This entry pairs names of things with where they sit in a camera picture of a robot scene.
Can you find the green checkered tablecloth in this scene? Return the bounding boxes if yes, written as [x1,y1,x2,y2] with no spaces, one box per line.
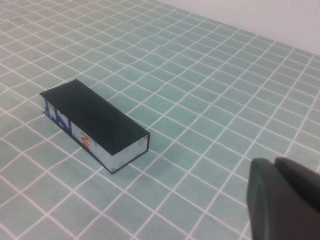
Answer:
[0,0,320,240]

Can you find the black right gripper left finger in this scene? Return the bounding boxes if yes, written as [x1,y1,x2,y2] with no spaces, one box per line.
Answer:
[246,157,320,240]

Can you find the black printed glasses case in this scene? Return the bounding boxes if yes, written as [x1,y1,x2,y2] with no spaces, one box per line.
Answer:
[39,78,151,175]

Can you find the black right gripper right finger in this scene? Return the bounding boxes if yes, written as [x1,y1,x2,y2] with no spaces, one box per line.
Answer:
[274,156,320,211]

